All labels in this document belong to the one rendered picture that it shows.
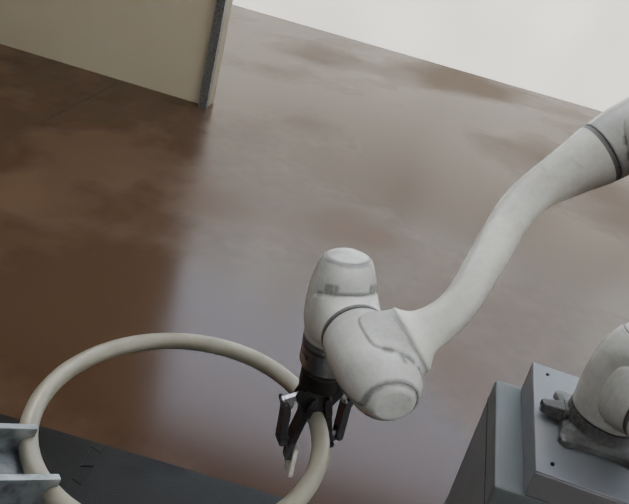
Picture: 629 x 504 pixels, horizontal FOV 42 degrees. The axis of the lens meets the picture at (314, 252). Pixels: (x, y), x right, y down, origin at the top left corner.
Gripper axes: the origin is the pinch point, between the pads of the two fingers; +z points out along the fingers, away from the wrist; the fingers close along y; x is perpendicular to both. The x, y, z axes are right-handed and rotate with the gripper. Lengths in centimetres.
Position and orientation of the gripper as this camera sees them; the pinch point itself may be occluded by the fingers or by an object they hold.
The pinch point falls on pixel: (304, 456)
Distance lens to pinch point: 149.4
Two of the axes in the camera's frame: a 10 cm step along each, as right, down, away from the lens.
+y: -9.4, 0.1, -3.4
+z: -1.7, 8.6, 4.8
